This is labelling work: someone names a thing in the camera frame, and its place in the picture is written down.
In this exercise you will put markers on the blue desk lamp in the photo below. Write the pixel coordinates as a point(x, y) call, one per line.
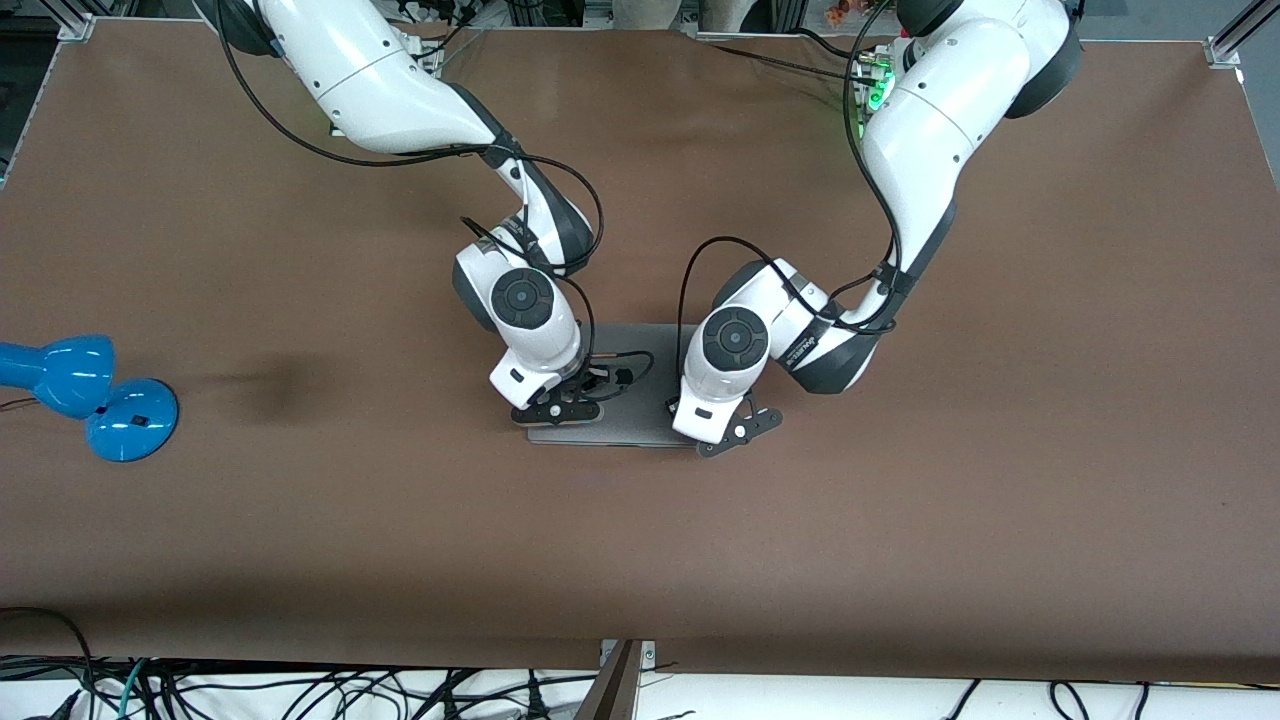
point(130, 425)

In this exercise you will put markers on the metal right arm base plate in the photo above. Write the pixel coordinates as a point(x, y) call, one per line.
point(425, 60)

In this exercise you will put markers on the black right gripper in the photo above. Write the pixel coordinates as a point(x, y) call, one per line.
point(597, 381)

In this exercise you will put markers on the small silver bracket plate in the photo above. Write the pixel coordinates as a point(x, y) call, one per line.
point(648, 655)

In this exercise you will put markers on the grey metal beam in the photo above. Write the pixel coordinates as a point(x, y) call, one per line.
point(615, 695)

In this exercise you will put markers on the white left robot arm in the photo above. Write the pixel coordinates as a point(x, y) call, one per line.
point(930, 120)

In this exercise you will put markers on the colourful small objects pile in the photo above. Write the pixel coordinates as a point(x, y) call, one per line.
point(860, 8)

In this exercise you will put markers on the aluminium frame profile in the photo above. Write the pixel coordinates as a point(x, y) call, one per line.
point(1225, 48)
point(70, 22)

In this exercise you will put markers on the silver grey laptop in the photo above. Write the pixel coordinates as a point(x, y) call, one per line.
point(645, 410)

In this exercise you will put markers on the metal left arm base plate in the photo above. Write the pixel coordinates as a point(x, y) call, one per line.
point(866, 108)

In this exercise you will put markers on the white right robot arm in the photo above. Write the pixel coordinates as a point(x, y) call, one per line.
point(380, 90)

